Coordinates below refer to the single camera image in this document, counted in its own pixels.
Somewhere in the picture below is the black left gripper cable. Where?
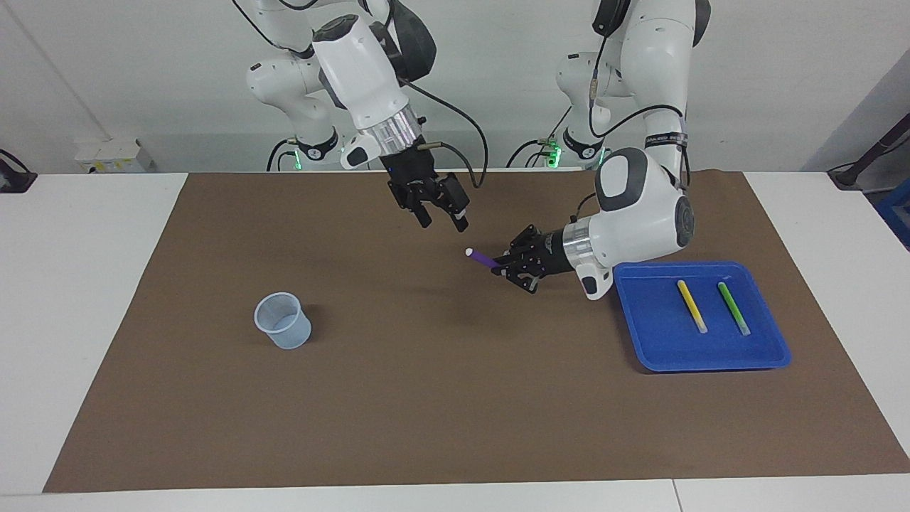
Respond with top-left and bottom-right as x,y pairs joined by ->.
571,32 -> 692,222

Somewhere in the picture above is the green marker pen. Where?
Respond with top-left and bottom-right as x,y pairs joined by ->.
717,282 -> 752,337

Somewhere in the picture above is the translucent plastic cup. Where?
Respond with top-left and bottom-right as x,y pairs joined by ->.
254,292 -> 313,351

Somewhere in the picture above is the black left base cable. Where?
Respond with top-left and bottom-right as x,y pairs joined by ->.
505,105 -> 574,169

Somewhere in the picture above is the white wall box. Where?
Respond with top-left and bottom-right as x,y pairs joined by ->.
74,138 -> 154,174

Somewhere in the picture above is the blue plastic tray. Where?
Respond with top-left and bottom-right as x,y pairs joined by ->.
611,261 -> 792,373

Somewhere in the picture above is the black right base cable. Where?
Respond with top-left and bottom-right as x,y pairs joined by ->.
266,138 -> 301,172

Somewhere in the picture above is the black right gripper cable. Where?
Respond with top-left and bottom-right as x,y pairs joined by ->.
402,78 -> 491,190

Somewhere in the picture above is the purple marker pen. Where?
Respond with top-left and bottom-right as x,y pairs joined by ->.
464,247 -> 503,272

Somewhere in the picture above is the black base cable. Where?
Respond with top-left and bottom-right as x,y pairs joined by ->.
266,138 -> 301,172
505,105 -> 574,169

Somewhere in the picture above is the yellow marker pen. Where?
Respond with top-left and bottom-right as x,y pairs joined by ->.
676,279 -> 710,335

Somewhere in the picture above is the brown table mat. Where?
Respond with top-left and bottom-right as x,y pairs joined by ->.
43,169 -> 910,494

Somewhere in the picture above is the black clamp mount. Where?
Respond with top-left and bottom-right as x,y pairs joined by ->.
0,149 -> 38,195

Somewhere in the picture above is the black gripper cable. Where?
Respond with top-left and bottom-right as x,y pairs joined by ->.
571,32 -> 692,222
402,78 -> 491,190

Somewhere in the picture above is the black camera stand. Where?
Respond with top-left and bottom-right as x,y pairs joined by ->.
828,112 -> 910,191

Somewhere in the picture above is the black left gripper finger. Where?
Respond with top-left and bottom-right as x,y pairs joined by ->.
500,224 -> 542,259
497,264 -> 545,294

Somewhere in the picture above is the blue crate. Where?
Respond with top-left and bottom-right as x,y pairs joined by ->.
874,178 -> 910,251

